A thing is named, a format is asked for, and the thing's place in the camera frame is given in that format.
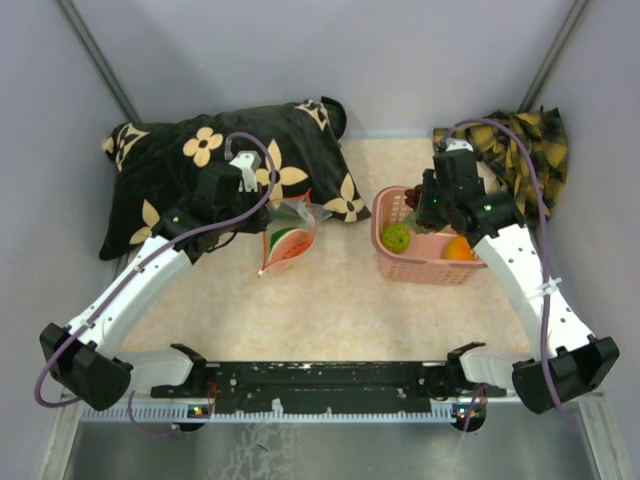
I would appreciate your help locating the clear zip top bag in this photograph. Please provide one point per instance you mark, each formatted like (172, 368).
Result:
(298, 211)

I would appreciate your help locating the yellow plaid cloth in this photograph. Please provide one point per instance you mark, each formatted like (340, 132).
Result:
(527, 152)

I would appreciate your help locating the black floral pillow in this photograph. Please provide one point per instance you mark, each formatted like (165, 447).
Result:
(158, 163)

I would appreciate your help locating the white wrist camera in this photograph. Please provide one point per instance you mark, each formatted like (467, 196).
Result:
(248, 162)
(453, 144)

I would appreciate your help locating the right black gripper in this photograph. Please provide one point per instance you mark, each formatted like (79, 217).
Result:
(426, 214)

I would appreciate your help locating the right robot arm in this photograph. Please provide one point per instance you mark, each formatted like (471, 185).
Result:
(566, 360)

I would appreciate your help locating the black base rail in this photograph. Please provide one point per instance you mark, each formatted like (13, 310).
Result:
(321, 387)

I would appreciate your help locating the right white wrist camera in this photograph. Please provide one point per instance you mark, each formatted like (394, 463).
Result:
(453, 144)

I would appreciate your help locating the green bumpy toy fruit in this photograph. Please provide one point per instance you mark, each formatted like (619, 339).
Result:
(395, 238)

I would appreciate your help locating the watermelon slice toy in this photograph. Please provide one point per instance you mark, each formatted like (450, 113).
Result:
(288, 243)

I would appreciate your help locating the green toy leaf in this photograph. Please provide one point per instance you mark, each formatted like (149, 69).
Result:
(418, 226)

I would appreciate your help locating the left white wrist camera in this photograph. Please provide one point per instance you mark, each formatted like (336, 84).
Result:
(248, 162)

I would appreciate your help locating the dark red toy fruit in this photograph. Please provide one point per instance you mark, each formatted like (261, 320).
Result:
(414, 198)

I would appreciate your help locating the pink plastic basket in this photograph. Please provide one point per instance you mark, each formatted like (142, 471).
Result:
(422, 261)

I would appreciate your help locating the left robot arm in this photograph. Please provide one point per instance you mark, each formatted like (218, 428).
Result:
(85, 356)

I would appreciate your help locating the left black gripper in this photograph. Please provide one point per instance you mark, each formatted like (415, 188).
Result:
(260, 218)

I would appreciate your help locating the orange toy fruit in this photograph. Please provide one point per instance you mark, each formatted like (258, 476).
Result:
(458, 249)

